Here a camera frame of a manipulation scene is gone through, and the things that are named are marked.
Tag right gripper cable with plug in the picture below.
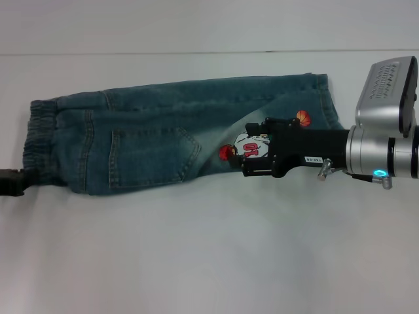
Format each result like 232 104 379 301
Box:
316 158 394 191

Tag blue denim shorts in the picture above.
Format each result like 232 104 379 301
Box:
21 72 344 197

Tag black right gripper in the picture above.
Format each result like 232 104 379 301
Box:
228 116 350 180

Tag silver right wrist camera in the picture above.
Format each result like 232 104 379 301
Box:
354 56 419 137

